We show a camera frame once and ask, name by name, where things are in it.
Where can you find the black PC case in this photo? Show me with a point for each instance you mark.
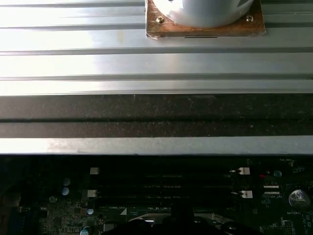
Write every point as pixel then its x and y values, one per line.
pixel 146 110

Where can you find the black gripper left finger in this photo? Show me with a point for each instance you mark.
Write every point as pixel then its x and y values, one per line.
pixel 176 220

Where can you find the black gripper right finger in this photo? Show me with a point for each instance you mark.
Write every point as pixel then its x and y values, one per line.
pixel 188 220

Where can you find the brown square base plate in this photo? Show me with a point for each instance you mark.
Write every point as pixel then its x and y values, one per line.
pixel 171 30

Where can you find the black RAM slot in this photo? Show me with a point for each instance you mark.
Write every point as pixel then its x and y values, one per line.
pixel 166 185
pixel 166 175
pixel 166 195
pixel 146 206

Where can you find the silver coin battery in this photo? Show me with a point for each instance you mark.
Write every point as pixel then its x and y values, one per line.
pixel 298 198

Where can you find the silver round capacitor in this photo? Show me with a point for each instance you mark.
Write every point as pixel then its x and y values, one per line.
pixel 65 191
pixel 90 212
pixel 66 181
pixel 86 230

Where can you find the green motherboard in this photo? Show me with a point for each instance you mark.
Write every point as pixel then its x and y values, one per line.
pixel 68 215

